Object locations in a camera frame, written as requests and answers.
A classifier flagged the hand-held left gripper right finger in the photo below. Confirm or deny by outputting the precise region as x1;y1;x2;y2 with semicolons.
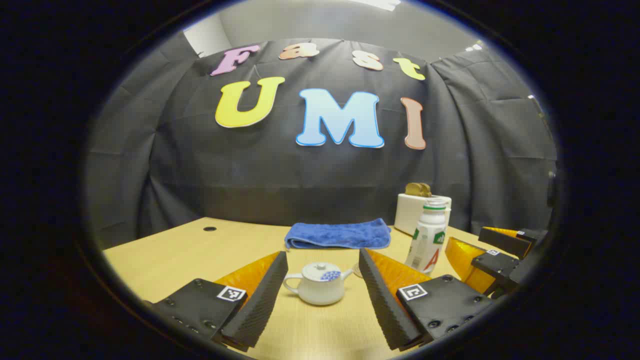
358;247;496;352

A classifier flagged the ceiling light panel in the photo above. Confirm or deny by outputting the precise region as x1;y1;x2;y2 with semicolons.
350;0;402;12

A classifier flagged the blue folded towel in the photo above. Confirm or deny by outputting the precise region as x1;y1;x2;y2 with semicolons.
284;218;392;250

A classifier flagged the white toaster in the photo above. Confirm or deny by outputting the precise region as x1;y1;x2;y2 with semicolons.
394;193;452;237

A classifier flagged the white ceramic teacup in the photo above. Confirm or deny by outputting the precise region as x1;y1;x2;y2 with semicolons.
283;270;354;306

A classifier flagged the black backdrop cloth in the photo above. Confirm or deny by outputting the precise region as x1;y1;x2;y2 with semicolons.
85;31;558;251

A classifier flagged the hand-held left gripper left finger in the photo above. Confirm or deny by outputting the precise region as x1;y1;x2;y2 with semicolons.
145;251;289;352

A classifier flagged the white green-label water bottle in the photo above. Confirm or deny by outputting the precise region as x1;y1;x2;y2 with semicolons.
404;199;448;275

